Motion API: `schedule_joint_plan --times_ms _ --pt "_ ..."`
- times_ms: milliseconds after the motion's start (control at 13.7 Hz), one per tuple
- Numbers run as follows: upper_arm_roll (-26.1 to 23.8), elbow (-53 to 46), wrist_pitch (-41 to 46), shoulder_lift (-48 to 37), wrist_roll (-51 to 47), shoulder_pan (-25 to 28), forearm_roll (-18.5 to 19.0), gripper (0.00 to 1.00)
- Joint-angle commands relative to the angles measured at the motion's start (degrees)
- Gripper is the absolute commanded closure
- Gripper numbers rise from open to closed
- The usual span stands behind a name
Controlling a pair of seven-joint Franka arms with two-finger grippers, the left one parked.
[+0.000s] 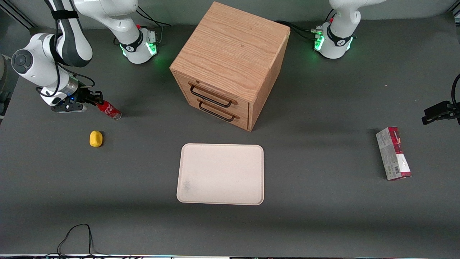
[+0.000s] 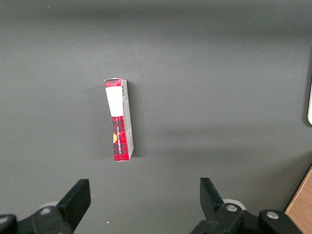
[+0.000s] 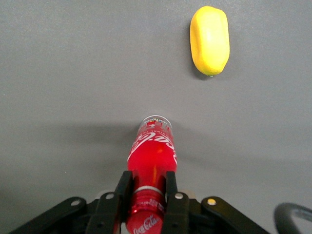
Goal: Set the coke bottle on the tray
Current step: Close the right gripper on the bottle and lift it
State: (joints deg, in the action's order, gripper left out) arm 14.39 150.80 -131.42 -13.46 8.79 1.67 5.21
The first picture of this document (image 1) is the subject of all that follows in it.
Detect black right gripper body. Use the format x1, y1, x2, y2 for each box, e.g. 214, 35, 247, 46
72, 86, 92, 106

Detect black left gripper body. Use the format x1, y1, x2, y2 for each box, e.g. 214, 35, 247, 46
449, 101, 460, 125

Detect red coke bottle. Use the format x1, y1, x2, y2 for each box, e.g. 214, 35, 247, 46
97, 101, 122, 120

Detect beige rectangular tray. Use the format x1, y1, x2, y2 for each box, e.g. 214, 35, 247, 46
176, 143, 265, 206

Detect yellow lemon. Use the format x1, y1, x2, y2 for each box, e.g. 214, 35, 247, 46
89, 130, 104, 148

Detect red and grey carton box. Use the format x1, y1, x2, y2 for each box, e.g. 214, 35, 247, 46
376, 126, 412, 181

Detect wooden drawer front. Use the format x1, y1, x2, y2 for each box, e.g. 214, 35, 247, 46
179, 94, 249, 130
174, 73, 250, 116

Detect wooden drawer cabinet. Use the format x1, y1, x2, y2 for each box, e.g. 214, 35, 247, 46
170, 1, 291, 132

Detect grey table mat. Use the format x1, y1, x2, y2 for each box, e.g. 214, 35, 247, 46
0, 14, 460, 256

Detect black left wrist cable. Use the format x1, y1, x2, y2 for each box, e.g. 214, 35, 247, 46
451, 73, 460, 105

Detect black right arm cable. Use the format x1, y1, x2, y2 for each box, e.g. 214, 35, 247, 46
35, 10, 96, 98

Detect black right arm base cables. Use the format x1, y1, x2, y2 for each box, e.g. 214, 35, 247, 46
137, 5, 171, 46

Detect black arm base cables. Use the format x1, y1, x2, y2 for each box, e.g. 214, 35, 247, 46
275, 9, 337, 41
137, 5, 171, 46

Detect black metal drawer handle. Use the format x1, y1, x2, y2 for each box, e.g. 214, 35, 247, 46
189, 84, 233, 108
198, 100, 236, 122

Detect thin black looped cable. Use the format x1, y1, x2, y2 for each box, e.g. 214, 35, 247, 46
57, 223, 106, 258

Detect black left arm base cables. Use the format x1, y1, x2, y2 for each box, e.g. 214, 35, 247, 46
275, 9, 337, 41

